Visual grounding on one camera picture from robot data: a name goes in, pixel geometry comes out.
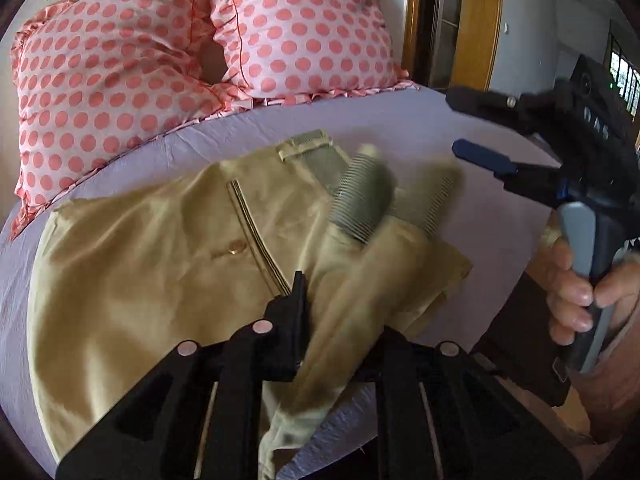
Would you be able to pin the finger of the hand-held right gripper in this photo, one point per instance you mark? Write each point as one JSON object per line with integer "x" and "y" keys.
{"x": 480, "y": 102}
{"x": 482, "y": 155}

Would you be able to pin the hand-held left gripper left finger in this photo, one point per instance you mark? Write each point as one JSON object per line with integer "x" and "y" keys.
{"x": 287, "y": 327}

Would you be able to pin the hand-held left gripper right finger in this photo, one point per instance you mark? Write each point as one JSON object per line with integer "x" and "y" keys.
{"x": 396, "y": 357}

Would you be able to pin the khaki pants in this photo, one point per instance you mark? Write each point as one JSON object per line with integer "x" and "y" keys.
{"x": 150, "y": 270}

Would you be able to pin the person's right forearm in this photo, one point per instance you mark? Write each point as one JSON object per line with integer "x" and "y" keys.
{"x": 620, "y": 370}

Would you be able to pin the person's right hand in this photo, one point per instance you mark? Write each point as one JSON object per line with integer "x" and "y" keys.
{"x": 565, "y": 300}

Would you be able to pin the lavender bed sheet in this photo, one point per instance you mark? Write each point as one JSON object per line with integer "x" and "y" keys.
{"x": 390, "y": 115}

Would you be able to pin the window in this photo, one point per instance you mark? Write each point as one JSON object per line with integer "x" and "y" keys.
{"x": 625, "y": 77}

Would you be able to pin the pink polka dot pillow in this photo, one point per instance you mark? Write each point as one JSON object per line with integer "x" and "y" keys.
{"x": 105, "y": 85}
{"x": 305, "y": 25}

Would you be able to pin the wooden door frame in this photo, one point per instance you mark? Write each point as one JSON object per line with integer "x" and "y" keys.
{"x": 480, "y": 25}

